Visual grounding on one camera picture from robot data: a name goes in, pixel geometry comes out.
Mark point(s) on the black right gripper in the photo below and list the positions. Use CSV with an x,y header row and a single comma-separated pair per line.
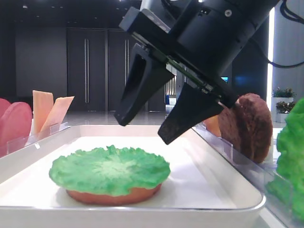
x,y
203,36

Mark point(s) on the green lettuce leaf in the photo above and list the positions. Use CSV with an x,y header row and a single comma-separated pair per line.
x,y
291,161
109,171

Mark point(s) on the left brown meat patty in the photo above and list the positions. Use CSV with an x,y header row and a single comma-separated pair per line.
x,y
231,125

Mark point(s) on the right orange cheese slice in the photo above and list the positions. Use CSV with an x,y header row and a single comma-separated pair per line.
x,y
58,111

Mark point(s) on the orange cheese slice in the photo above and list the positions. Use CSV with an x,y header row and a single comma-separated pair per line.
x,y
58,111
42,105

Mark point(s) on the clear holder cheese row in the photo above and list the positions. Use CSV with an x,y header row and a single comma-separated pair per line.
x,y
58,127

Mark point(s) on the left orange cheese slice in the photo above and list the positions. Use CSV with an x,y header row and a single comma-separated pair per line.
x,y
42,105

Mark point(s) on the right red tomato slice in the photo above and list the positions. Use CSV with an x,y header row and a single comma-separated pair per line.
x,y
18,125

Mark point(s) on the red tomato slice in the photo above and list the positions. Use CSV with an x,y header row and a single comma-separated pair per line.
x,y
18,125
4,110

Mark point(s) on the clear holder tomato row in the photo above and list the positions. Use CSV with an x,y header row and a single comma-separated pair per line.
x,y
20,143

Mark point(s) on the left red tomato slice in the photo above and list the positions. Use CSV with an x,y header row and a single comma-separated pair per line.
x,y
4,110

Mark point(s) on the right top bun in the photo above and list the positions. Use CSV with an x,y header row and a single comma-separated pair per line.
x,y
212,125

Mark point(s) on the dark double door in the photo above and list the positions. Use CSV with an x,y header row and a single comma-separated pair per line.
x,y
98,63

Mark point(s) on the white rectangular metal tray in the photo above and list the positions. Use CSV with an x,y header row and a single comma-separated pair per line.
x,y
202,190

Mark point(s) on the potted plants in background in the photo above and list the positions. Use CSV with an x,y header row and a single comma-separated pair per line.
x,y
282,103

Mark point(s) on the right long clear rail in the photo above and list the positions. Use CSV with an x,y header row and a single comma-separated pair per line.
x,y
276,214

